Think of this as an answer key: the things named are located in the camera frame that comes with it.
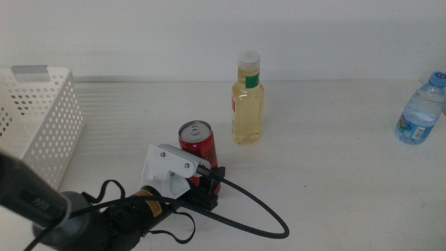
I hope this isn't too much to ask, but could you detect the red soda can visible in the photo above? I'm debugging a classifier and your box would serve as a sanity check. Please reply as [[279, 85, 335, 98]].
[[178, 120, 221, 195]]

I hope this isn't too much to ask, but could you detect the yellow liquid plastic bottle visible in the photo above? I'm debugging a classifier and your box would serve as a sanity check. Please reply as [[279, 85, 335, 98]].
[[231, 50, 266, 146]]

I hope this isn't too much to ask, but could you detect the water bottle with blue cap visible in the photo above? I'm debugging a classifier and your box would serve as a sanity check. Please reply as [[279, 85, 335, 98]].
[[394, 71, 446, 146]]

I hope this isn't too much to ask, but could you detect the white perforated plastic basket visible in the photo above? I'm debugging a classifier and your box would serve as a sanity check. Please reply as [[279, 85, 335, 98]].
[[0, 66, 86, 192]]

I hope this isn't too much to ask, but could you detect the thick black braided cable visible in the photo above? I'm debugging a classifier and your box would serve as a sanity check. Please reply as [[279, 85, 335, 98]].
[[22, 165, 291, 251]]

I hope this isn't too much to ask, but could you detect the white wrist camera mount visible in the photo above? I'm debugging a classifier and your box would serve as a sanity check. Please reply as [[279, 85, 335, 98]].
[[141, 143, 212, 200]]

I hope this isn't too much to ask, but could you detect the thin black cable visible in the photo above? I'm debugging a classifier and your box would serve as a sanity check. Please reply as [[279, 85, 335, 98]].
[[82, 178, 196, 245]]

